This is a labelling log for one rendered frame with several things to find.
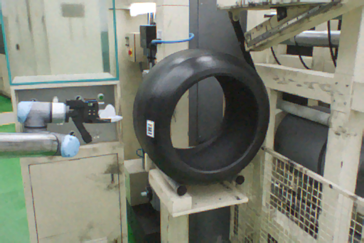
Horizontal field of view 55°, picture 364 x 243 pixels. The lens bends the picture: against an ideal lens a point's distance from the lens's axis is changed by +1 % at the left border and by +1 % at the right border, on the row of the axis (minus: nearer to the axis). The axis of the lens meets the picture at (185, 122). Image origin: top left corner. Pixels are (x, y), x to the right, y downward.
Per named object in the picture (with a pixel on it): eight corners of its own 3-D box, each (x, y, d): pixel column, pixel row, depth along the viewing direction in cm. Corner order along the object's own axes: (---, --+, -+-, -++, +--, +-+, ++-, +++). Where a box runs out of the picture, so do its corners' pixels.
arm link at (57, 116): (52, 125, 124) (51, 119, 131) (65, 125, 125) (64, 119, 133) (52, 104, 122) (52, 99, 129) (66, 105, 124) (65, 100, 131)
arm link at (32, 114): (18, 123, 126) (18, 99, 125) (51, 123, 130) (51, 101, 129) (17, 126, 119) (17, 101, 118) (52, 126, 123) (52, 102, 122)
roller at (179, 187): (152, 158, 174) (161, 156, 176) (153, 167, 176) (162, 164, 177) (176, 187, 143) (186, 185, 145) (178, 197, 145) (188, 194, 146)
